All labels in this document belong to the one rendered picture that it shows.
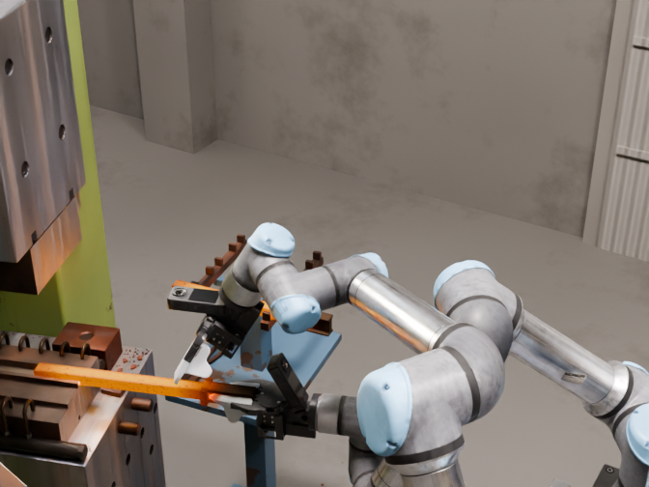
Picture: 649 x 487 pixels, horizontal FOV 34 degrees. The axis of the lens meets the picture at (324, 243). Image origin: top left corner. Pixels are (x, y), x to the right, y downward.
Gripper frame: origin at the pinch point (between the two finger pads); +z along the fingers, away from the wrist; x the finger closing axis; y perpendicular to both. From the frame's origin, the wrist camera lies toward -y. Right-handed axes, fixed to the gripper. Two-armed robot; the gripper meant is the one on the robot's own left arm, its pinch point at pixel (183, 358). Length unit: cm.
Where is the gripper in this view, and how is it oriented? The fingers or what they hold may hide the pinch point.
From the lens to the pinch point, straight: 208.4
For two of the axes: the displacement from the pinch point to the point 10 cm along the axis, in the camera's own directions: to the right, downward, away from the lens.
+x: 2.0, -5.0, 8.4
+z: -4.8, 7.0, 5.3
